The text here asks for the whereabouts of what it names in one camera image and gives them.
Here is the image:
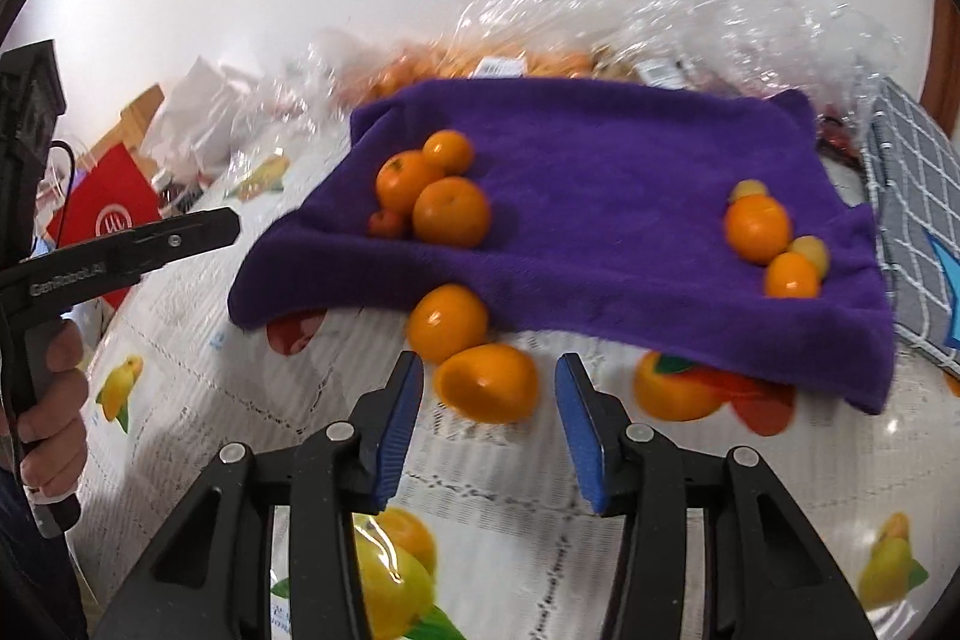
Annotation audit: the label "small red apple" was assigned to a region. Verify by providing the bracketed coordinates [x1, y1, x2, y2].
[367, 209, 410, 239]

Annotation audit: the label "person's dark trousers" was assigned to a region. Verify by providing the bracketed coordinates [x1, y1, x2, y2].
[0, 471, 89, 640]

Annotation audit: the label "brown wooden door frame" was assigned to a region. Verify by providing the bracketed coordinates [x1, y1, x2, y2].
[921, 0, 960, 139]

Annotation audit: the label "small clear plastic bag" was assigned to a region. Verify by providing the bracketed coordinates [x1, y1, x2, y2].
[225, 29, 357, 195]

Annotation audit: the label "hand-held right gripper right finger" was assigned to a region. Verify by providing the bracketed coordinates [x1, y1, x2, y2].
[553, 353, 878, 640]

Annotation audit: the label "fruit print tablecloth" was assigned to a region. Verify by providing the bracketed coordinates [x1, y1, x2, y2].
[67, 122, 960, 640]

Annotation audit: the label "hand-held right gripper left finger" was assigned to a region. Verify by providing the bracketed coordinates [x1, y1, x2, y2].
[94, 351, 426, 640]

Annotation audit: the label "large round orange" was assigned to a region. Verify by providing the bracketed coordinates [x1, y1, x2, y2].
[412, 176, 492, 250]

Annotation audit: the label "grey checked cloth blue star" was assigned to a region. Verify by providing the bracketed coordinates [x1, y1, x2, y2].
[862, 76, 960, 378]

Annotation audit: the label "red paper bag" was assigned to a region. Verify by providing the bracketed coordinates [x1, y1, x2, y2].
[46, 143, 163, 311]

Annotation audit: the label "person's left hand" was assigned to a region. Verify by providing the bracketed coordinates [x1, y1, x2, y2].
[15, 317, 92, 492]

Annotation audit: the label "orange with dark calyx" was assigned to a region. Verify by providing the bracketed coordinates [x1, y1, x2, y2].
[375, 151, 443, 215]

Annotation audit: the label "bagged pile of small oranges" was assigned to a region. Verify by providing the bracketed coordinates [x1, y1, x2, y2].
[337, 40, 601, 103]

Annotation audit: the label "purple towel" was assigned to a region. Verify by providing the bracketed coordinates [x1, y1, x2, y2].
[227, 77, 897, 416]

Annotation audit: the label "black cable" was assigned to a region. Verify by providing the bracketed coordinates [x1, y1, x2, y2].
[46, 139, 77, 215]

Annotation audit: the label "oval orange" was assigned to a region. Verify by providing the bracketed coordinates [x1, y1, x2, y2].
[435, 344, 541, 425]
[763, 252, 822, 300]

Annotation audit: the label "white plastic bag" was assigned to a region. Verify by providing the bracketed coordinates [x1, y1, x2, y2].
[142, 56, 252, 176]

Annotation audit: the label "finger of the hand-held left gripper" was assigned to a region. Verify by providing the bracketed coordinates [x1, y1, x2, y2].
[112, 207, 242, 285]

